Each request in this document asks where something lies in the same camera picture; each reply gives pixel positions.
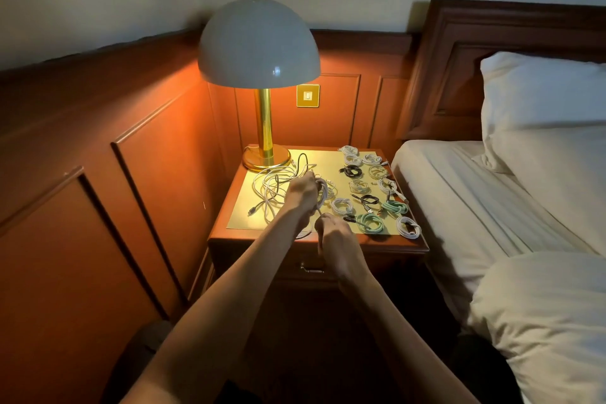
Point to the person's right hand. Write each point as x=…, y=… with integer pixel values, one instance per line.
x=342, y=247

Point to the person's left hand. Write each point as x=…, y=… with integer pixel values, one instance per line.
x=301, y=191

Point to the person's left fingers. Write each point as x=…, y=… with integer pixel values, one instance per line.
x=313, y=183

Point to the person's right fingers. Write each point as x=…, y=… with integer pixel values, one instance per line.
x=324, y=224

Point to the person's right forearm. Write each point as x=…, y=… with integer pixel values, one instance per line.
x=402, y=337

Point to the person's left forearm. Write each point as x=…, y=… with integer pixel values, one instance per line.
x=227, y=304

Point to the gold table mat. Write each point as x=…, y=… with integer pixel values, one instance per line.
x=331, y=160

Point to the wooden nightstand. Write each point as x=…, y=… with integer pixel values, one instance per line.
x=265, y=240

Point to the white bed sheet mattress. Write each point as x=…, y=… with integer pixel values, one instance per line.
x=454, y=209

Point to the white dome brass table lamp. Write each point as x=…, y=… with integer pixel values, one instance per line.
x=258, y=44

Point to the wooden headboard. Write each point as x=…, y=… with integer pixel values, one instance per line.
x=449, y=72

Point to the white pillow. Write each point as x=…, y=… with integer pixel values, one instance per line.
x=544, y=124

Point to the white duvet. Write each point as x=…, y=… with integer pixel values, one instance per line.
x=549, y=318

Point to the brass light switch plate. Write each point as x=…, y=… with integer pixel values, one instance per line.
x=307, y=96

